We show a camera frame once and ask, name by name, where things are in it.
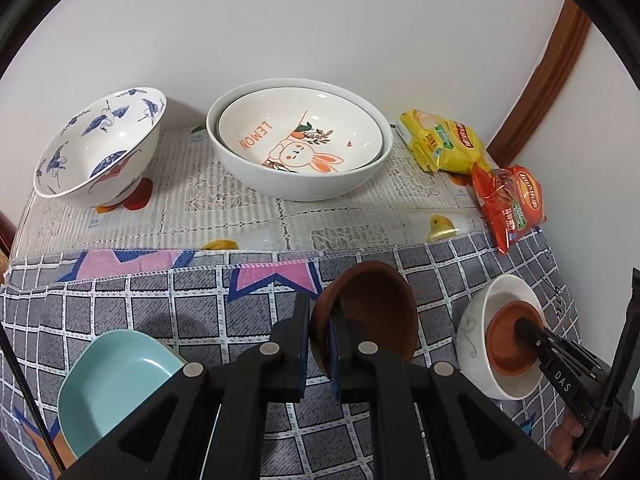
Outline brown clay bowl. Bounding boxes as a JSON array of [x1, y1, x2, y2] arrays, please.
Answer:
[[309, 261, 419, 375], [485, 300, 544, 376]]

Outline white bowl grey swirls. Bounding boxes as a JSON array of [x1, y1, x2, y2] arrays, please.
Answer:
[[456, 274, 544, 401]]

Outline person right hand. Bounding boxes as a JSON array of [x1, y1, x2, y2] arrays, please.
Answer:
[[548, 416, 626, 476]]

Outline grey checked tablecloth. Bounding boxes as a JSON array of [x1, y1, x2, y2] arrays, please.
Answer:
[[1, 229, 579, 479]]

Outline teal plate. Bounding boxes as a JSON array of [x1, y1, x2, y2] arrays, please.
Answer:
[[58, 330, 186, 457]]

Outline red chips bag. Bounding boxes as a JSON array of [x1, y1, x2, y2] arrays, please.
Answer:
[[471, 165, 547, 255]]

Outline large white swirl bowl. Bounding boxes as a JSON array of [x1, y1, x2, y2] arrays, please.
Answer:
[[206, 78, 394, 202]]

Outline white lace table mat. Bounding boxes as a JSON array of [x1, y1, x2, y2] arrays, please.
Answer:
[[11, 129, 485, 260]]

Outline lemon rabbit print bowl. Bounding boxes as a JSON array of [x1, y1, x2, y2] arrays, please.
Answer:
[[217, 87, 383, 176]]

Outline yellow chips bag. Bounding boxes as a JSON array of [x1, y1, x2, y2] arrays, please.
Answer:
[[396, 110, 490, 174]]

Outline blue bird pattern bowl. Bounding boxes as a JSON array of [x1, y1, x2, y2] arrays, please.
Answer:
[[32, 87, 167, 209]]

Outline brown wooden door frame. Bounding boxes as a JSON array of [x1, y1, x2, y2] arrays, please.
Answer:
[[488, 0, 591, 167]]

